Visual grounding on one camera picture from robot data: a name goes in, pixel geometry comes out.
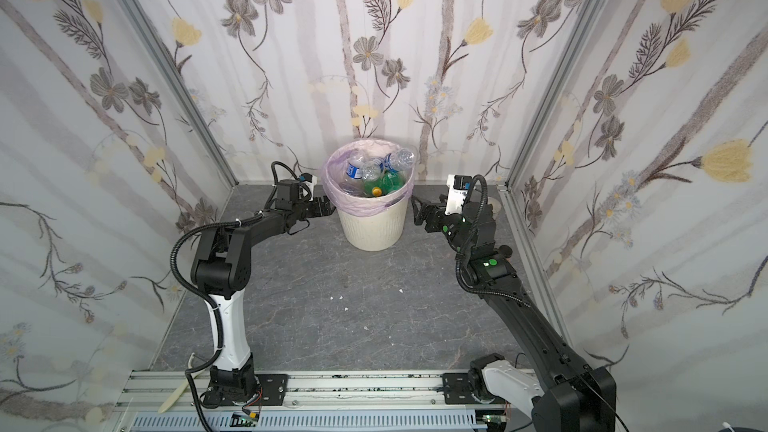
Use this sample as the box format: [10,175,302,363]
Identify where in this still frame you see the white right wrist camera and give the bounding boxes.
[445,174,472,215]

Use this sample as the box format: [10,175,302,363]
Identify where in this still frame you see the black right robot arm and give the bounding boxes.
[411,175,620,431]

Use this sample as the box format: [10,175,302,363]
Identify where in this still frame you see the amber jar black lid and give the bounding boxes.
[498,245,513,258]

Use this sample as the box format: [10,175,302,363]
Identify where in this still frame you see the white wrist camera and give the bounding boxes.
[445,174,472,215]
[298,172,318,186]

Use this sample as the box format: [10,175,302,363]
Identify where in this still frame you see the pepsi label clear bottle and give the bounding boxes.
[360,157,384,182]

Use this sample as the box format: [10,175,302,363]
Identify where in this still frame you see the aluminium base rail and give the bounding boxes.
[105,370,533,431]

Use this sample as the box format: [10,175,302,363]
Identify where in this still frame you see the green soda bottle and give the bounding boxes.
[379,170,406,195]
[363,180,385,198]

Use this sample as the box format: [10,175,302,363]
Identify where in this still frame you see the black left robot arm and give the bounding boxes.
[169,161,336,415]

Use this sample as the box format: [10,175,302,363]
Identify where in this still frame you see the blue label water bottle front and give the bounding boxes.
[343,150,367,187]

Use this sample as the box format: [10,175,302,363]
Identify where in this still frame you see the cream ribbed waste bin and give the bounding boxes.
[338,198,408,252]

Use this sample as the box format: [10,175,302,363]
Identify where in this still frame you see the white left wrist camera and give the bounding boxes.
[298,172,318,186]

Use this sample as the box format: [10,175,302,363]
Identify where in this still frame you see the pink plastic bin liner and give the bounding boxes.
[320,139,415,217]

